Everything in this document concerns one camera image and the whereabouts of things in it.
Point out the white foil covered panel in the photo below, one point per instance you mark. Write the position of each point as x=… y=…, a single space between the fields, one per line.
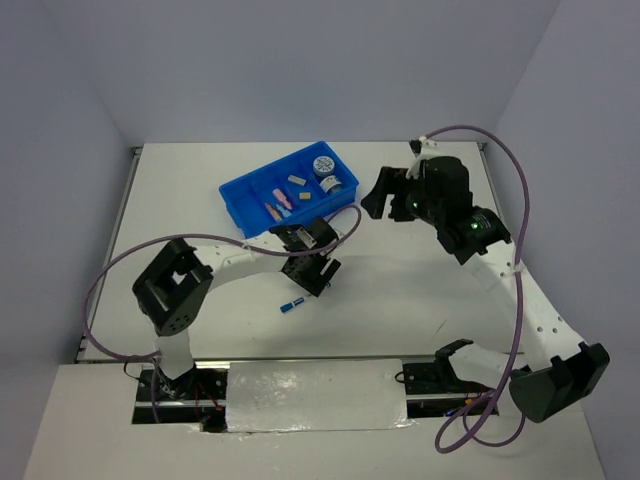
x=300 y=396

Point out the blue white marker pen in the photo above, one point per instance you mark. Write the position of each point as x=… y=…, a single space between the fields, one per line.
x=308 y=294

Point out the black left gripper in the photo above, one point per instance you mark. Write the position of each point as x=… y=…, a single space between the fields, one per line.
x=315 y=281

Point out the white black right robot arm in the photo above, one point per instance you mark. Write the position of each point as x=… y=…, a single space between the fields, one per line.
x=561 y=367

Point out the orange translucent case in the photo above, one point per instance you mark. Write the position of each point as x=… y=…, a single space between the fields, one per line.
x=273 y=212

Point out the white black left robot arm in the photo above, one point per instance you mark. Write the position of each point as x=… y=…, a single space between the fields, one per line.
x=173 y=287

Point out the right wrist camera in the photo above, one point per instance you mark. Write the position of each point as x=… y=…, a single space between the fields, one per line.
x=422 y=148

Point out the blue plastic compartment tray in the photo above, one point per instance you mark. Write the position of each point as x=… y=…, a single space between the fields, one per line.
x=245 y=196

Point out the blue translucent case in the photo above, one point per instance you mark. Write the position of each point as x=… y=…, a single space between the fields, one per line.
x=283 y=211

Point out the grey eraser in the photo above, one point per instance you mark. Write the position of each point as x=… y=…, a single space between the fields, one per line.
x=296 y=180

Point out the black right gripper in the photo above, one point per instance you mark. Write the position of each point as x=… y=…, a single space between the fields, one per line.
x=375 y=201

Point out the blue slime jar printed lid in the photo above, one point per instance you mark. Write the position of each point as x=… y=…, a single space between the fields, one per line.
x=323 y=166

